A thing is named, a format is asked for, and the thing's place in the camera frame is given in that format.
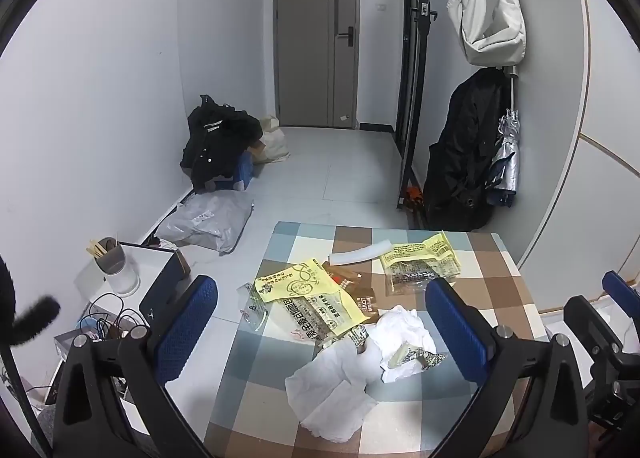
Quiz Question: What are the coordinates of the black fuzzy object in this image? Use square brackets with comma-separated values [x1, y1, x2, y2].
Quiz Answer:
[0, 255, 62, 346]

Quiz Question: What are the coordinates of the black cable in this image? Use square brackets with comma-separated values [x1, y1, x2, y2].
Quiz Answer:
[0, 338, 53, 458]

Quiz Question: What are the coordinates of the yellow packet with clear window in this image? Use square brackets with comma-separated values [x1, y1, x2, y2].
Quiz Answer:
[378, 231, 463, 296]

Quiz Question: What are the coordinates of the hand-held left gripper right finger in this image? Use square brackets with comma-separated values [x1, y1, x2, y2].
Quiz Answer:
[424, 277, 591, 458]

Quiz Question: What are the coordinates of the grey plastic mailer bag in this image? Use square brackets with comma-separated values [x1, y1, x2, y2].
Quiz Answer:
[154, 190, 255, 255]

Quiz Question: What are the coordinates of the white shoulder bag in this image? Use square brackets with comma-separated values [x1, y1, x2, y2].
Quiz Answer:
[446, 0, 527, 67]

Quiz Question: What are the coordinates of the pile of black clothes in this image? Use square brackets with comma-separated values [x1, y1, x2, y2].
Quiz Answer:
[181, 94, 264, 190]

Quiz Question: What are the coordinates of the white cabinet with gold trim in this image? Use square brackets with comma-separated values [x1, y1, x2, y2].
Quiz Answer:
[515, 0, 640, 299]

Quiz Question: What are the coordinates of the white side table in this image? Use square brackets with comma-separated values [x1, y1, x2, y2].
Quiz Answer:
[30, 243, 191, 439]

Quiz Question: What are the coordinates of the black framed door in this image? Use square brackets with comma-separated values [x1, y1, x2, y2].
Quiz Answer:
[395, 0, 438, 211]

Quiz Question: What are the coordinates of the white tissue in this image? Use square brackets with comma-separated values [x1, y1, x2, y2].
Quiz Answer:
[370, 304, 448, 384]
[285, 338, 383, 443]

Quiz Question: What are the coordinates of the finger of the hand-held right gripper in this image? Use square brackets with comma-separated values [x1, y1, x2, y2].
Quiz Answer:
[564, 295, 626, 370]
[602, 270, 640, 313]

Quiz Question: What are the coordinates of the tangle of cables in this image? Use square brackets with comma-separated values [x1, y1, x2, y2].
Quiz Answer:
[75, 295, 151, 344]

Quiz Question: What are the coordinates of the dark blue flat box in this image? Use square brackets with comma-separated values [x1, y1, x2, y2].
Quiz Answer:
[139, 250, 192, 334]

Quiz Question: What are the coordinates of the white round container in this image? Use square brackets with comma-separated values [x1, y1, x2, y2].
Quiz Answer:
[102, 258, 141, 295]

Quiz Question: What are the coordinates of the white foam strip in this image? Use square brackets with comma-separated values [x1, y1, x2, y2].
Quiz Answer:
[327, 239, 397, 266]

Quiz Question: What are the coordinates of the checked tablecloth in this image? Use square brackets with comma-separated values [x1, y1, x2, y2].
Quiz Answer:
[202, 221, 553, 458]

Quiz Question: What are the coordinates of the brown sachet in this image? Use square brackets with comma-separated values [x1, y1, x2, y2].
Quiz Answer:
[322, 260, 388, 324]

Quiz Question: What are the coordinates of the clear plastic wrapper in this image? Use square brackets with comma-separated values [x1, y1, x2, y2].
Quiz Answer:
[237, 282, 271, 332]

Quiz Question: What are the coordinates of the large yellow printed packet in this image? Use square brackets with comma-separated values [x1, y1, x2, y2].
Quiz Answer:
[254, 258, 373, 354]

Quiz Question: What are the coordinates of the grey cup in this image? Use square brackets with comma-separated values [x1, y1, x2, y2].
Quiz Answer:
[95, 237, 126, 275]

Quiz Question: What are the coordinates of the metal coat rack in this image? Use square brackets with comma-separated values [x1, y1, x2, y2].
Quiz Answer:
[504, 65, 519, 113]

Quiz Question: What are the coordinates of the grey-brown room door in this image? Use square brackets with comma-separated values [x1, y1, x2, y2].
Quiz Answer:
[274, 0, 360, 129]

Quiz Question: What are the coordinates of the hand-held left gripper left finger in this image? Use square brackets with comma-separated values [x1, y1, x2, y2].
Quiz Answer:
[52, 274, 219, 458]

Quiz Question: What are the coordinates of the small printed wrapper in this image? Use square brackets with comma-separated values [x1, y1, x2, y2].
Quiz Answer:
[390, 343, 446, 370]

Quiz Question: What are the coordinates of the black hanging coat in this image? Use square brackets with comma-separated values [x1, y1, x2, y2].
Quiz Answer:
[422, 67, 516, 232]

